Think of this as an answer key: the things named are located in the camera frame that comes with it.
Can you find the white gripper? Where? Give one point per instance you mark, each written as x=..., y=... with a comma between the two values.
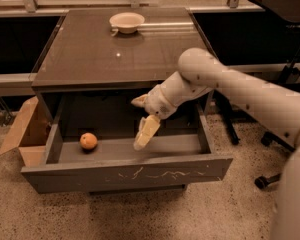
x=157, y=104

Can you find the orange fruit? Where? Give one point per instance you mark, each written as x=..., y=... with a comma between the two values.
x=88, y=141

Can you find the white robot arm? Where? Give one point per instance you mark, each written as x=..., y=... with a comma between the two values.
x=273, y=106

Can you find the grey cabinet with glass top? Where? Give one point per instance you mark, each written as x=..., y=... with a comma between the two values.
x=87, y=55

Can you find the white ceramic bowl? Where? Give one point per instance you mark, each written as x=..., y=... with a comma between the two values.
x=127, y=22

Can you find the brown cardboard box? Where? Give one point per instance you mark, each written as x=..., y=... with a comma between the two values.
x=28, y=133

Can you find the black office chair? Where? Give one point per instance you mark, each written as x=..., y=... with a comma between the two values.
x=283, y=80

